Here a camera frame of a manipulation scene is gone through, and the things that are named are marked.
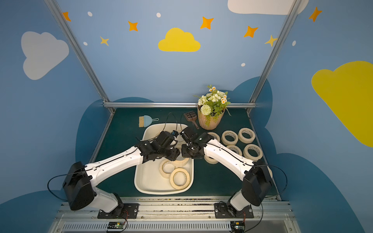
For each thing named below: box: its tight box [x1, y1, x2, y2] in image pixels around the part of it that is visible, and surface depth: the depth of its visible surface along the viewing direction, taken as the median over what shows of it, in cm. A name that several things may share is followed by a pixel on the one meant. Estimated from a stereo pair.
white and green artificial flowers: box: [192, 84, 232, 127], surface depth 88 cm
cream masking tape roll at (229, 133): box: [220, 130, 239, 146], surface depth 106 cm
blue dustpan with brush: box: [138, 115, 160, 128], surface depth 117 cm
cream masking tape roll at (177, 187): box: [169, 167, 191, 190], surface depth 82 cm
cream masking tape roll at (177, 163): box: [159, 157, 181, 179], surface depth 86 cm
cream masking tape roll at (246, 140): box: [237, 127, 256, 144], surface depth 103 cm
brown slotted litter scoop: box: [183, 110, 200, 130], surface depth 117 cm
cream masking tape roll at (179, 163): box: [169, 157, 190, 167], surface depth 76 cm
